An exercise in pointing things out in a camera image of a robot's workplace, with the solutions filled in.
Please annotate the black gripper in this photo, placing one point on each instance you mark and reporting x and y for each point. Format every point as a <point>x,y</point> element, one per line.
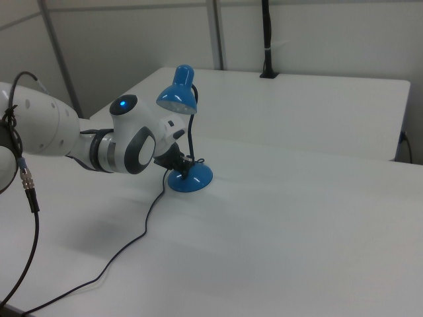
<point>168,158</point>

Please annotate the blue gooseneck desk lamp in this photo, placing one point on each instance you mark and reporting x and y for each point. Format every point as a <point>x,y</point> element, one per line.
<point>190,178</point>

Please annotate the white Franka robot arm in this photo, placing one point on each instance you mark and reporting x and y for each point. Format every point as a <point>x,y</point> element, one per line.
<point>43,125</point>

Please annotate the grey partition post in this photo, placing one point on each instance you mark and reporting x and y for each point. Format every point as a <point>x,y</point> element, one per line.
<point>216,33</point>

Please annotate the black camera pole, white tape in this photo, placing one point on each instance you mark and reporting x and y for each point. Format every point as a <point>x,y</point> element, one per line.
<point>268,36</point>

